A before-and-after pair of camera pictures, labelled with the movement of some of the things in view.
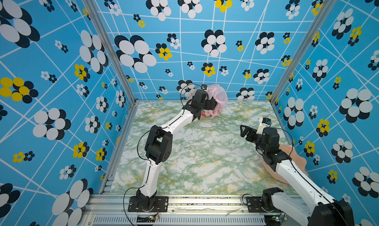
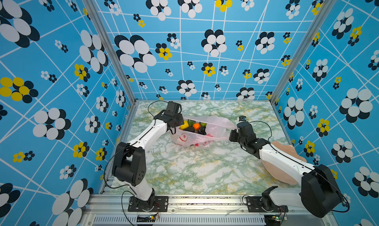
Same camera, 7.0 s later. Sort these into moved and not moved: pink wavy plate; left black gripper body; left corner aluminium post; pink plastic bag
Moved: pink plastic bag; left black gripper body
Not moved: pink wavy plate; left corner aluminium post
